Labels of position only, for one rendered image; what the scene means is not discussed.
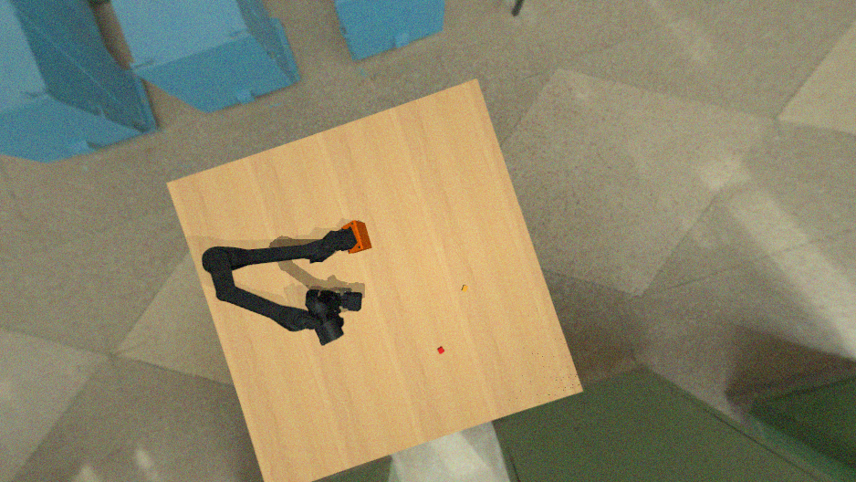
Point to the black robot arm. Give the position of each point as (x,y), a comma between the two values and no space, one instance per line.
(219,261)

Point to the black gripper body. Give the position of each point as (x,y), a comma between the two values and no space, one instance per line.
(353,300)

